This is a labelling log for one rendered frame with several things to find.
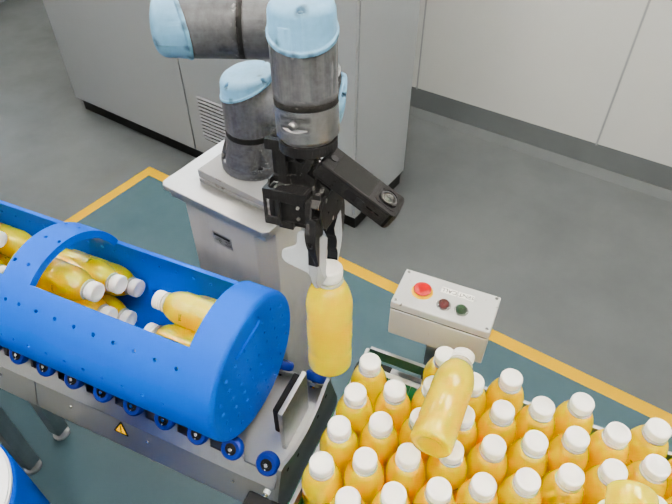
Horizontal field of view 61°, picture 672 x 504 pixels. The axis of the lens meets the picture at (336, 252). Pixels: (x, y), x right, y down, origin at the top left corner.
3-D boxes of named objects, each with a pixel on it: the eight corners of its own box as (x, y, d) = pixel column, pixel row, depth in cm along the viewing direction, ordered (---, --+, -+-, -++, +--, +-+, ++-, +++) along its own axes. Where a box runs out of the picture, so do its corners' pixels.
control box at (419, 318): (402, 299, 128) (406, 267, 121) (492, 328, 122) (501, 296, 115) (387, 332, 122) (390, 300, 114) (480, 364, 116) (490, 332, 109)
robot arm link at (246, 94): (226, 110, 132) (219, 54, 122) (285, 110, 133) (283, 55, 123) (220, 140, 124) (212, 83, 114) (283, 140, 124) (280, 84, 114)
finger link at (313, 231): (316, 254, 77) (318, 194, 73) (328, 257, 77) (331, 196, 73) (301, 269, 73) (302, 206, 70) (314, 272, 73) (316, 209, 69)
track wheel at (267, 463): (262, 445, 106) (257, 449, 104) (283, 455, 105) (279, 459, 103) (256, 467, 107) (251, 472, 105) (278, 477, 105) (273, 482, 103)
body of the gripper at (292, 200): (290, 199, 80) (284, 117, 73) (348, 210, 78) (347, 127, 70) (264, 228, 75) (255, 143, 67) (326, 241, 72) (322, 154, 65)
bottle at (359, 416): (342, 425, 117) (342, 375, 105) (374, 435, 115) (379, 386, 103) (330, 455, 112) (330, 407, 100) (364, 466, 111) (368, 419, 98)
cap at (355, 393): (348, 385, 104) (348, 379, 102) (368, 391, 103) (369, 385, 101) (341, 403, 101) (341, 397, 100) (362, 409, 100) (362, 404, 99)
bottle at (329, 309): (321, 385, 87) (319, 298, 77) (300, 355, 92) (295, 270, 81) (359, 367, 90) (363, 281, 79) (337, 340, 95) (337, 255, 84)
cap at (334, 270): (323, 289, 78) (323, 279, 77) (310, 273, 81) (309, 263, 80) (348, 280, 80) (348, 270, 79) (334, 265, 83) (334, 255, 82)
